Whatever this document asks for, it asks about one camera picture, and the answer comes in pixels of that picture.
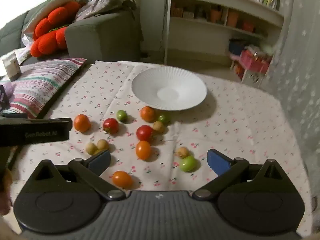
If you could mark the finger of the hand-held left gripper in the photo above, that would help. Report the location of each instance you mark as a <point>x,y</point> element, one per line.
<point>61,124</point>

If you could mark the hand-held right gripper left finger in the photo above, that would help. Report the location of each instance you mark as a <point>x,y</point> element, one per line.
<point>100,161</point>

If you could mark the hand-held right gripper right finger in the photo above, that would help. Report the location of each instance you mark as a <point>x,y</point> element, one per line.
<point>218,161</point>

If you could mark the olive yellow tomato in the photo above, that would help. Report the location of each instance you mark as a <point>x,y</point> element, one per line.
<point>98,152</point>

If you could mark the orange tomato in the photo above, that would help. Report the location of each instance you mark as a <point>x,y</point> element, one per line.
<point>82,123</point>
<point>148,113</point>
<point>143,150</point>
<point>122,179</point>

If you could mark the green tomato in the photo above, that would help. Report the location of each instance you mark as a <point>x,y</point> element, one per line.
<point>121,115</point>
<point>163,118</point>
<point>188,163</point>

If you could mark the red tomato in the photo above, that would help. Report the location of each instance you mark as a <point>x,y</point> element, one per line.
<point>110,125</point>
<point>144,133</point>

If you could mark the white ribbed plate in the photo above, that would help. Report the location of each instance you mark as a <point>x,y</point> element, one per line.
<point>150,85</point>

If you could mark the person's left hand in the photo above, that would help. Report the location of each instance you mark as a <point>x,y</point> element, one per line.
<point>5,192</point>

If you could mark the cherry print tablecloth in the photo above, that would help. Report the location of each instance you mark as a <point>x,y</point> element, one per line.
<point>225,120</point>

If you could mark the striped patterned cushion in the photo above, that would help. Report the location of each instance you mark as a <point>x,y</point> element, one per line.
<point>45,80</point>

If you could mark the small grey carton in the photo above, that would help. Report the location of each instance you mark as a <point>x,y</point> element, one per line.
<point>11,67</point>

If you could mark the red flower cushion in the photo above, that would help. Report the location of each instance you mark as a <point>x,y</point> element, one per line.
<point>50,42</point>

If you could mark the white lattice box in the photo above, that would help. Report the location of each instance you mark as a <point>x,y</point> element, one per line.
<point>253,78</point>

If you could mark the white plastic bag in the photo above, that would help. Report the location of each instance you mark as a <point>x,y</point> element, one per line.
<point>26,41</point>

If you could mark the red printed box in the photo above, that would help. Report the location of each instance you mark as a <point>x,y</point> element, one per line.
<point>238,70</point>

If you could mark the grey sofa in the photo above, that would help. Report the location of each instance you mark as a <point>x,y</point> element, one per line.
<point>100,35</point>

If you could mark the pink plastic basket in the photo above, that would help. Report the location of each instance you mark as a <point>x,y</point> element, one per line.
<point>253,61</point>

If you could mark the white lace curtain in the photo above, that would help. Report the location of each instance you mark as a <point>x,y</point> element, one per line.
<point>295,80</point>

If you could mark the blue storage box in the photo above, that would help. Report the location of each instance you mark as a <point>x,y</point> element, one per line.
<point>236,47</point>

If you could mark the grey white pillow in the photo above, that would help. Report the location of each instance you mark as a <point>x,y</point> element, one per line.
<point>55,0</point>

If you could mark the small orange basket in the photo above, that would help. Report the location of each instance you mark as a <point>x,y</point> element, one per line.
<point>248,26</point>

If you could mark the orange cup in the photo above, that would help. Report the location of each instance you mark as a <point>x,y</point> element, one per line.
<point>216,16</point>
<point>232,18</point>

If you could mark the orange patterned box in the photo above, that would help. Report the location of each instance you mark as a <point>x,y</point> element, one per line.
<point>178,12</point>

